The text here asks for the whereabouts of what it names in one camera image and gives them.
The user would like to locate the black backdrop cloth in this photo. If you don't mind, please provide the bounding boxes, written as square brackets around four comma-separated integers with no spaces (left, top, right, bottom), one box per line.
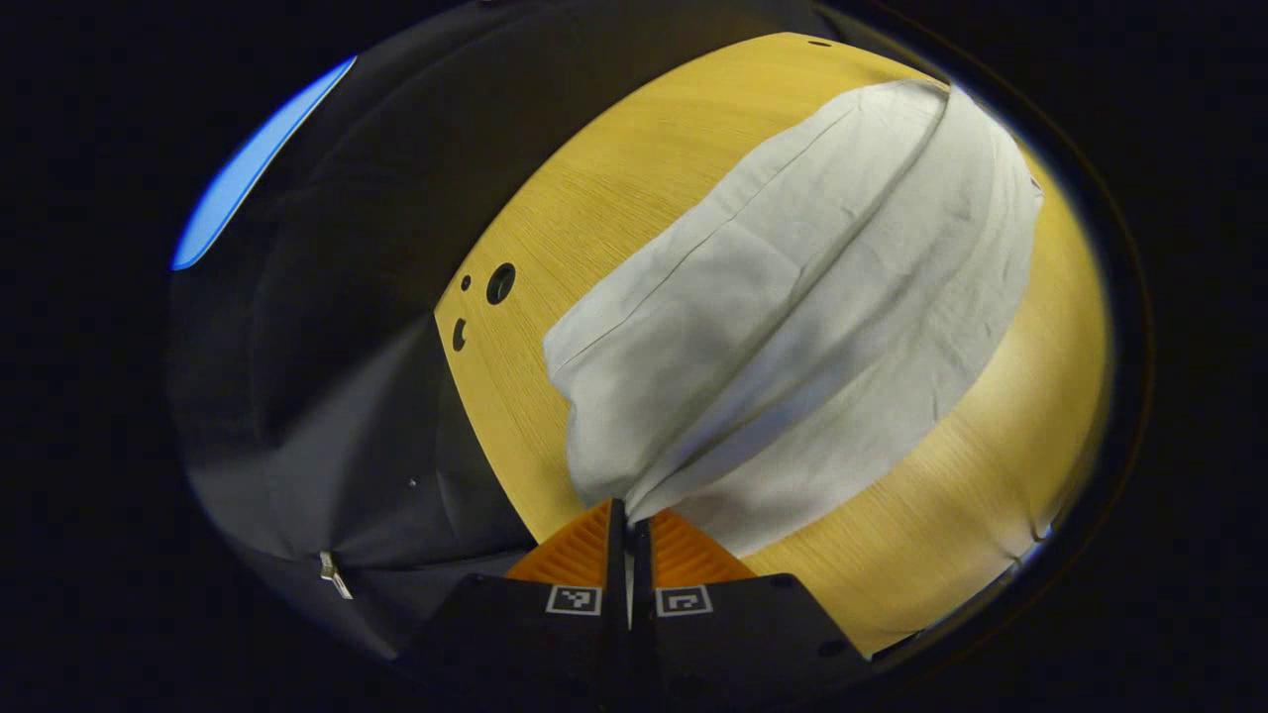
[168,0,823,660]

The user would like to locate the white jeans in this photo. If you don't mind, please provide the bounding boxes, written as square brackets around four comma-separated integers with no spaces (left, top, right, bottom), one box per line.
[543,79,1045,560]

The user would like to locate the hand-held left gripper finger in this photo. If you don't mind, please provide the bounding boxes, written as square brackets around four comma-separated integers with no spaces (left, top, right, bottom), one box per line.
[631,507,875,700]
[394,497,632,699]

